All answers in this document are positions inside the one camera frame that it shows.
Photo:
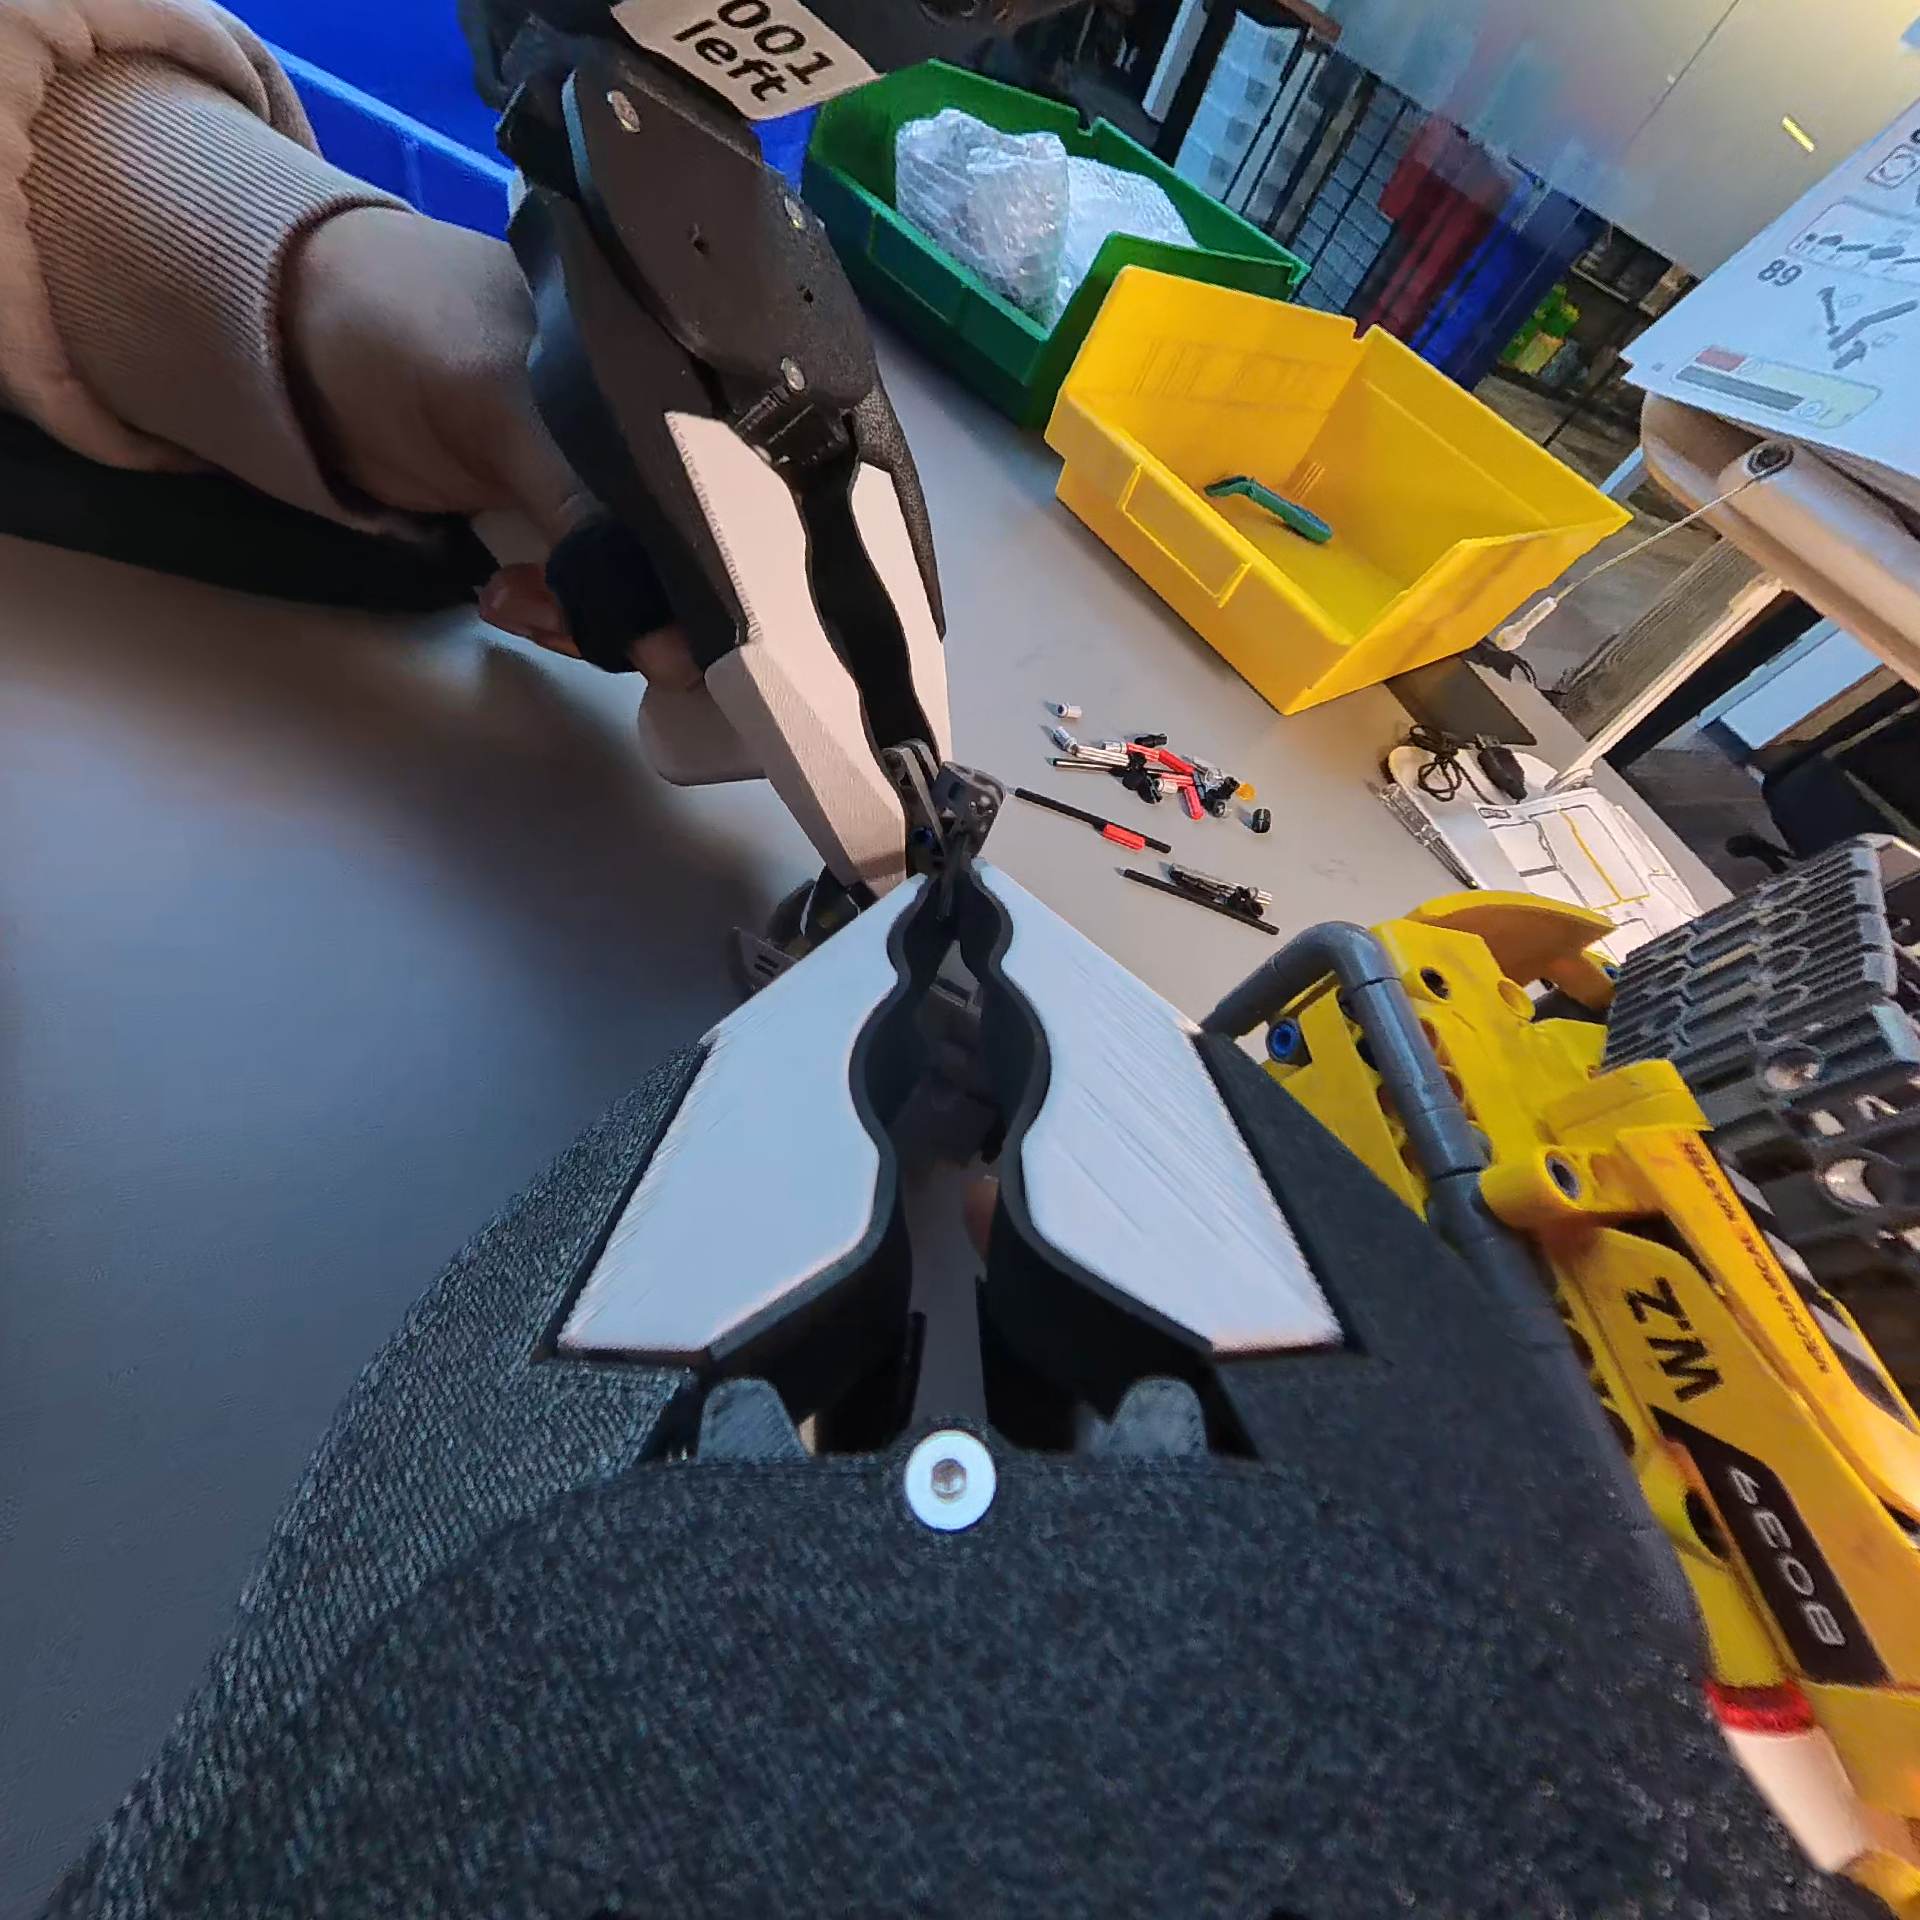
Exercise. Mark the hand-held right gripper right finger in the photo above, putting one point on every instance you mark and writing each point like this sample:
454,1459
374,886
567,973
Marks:
1157,1183

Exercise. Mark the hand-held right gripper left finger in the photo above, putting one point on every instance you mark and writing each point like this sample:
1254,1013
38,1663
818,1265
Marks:
751,1183

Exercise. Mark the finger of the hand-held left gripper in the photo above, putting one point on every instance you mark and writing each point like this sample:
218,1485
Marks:
782,630
901,569

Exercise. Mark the grey brick engine assembly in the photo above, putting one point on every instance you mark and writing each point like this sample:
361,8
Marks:
954,810

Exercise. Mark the yellow brick-built vehicle model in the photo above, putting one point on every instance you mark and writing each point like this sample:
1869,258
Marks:
1635,1183

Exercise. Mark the person's left forearm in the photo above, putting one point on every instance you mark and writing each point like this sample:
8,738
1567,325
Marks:
149,223

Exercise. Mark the grey desk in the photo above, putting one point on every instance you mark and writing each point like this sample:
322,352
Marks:
377,900

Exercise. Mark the green plastic bin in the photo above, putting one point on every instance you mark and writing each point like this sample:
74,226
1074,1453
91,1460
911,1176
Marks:
929,300

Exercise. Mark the grey and black connector pins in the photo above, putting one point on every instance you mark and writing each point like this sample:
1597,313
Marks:
1224,892

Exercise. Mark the clear plastic bag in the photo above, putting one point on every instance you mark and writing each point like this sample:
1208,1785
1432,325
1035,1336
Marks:
975,195
1124,223

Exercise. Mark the blue plastic bin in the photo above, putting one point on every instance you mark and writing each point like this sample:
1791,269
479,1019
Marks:
391,120

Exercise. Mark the pile of small brick pins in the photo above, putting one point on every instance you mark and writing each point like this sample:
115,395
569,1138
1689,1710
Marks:
1157,763

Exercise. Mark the black axle with red bush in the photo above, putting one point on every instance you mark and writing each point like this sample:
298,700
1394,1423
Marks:
1118,829

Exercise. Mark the green brick separator tool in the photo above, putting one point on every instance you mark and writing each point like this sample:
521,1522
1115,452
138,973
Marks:
1275,510

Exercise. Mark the yellow plastic bin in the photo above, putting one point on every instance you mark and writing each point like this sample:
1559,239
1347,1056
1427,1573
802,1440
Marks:
1442,600

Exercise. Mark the white paper sheet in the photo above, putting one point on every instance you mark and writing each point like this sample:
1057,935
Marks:
1589,855

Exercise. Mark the black flat device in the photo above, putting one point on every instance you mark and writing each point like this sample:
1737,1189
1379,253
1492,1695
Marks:
1465,698

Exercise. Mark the grey parts drawer cabinet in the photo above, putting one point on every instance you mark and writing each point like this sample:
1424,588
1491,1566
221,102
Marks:
1291,136

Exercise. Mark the stack of coloured bins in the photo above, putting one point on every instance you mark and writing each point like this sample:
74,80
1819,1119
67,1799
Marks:
1471,269

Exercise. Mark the beige booklet holder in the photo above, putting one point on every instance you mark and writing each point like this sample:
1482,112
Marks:
1829,555

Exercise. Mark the building instruction booklet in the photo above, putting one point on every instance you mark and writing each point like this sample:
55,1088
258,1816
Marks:
1801,300

